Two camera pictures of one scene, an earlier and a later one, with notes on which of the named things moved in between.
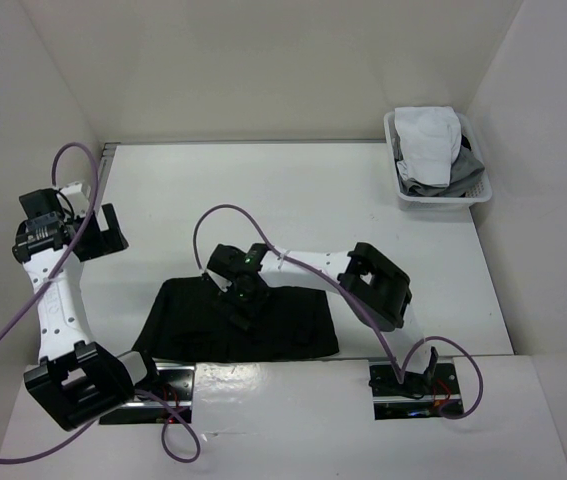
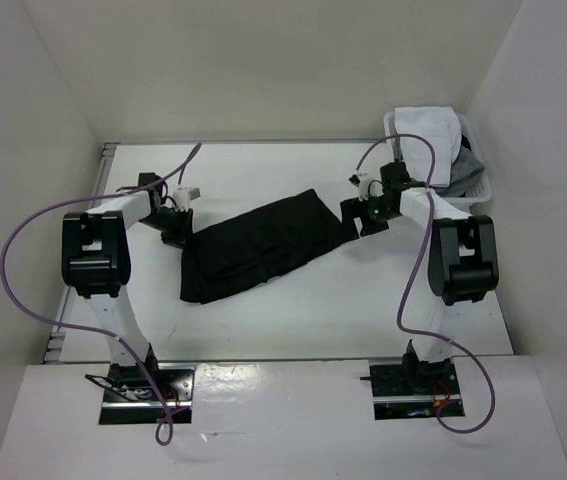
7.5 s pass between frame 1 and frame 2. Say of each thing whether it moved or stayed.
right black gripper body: moved
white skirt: stayed
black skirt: moved
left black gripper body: moved
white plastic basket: stayed
